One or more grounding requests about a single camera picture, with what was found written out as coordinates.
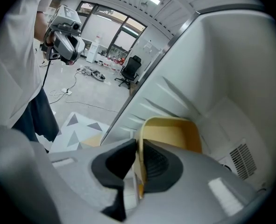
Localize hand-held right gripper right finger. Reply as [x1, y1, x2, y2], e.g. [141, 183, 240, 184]
[126, 139, 260, 224]

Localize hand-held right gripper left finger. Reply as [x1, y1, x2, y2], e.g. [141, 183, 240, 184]
[0, 126, 138, 224]

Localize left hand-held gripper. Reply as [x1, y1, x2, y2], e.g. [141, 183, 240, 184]
[41, 5, 85, 66]

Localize yellow plastic container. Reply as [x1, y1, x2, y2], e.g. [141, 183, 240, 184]
[133, 116, 203, 199]

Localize white mini fridge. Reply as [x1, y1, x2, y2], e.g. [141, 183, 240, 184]
[100, 3, 276, 196]

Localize person's left forearm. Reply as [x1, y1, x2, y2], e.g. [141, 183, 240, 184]
[33, 11, 49, 42]

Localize person's left hand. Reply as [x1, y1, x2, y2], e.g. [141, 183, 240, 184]
[45, 30, 57, 45]

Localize white water dispenser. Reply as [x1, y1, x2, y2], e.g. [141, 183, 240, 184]
[85, 40, 101, 64]

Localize grey device on floor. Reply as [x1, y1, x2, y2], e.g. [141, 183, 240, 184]
[81, 65, 106, 82]

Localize triangle patterned rug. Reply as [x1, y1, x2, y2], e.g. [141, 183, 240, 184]
[35, 111, 111, 154]

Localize large black framed window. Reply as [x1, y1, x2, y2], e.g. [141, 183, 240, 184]
[75, 0, 148, 56]

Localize person's white shirt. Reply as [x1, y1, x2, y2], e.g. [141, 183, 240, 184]
[0, 0, 64, 128]

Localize black office chair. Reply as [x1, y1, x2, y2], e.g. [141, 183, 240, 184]
[114, 55, 142, 90]

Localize person's dark trousers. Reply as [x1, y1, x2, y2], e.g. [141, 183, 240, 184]
[11, 87, 60, 154]

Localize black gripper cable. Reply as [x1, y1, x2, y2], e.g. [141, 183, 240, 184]
[42, 59, 52, 89]

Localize white power strip with cable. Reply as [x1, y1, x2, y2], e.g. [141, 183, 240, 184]
[49, 73, 79, 105]

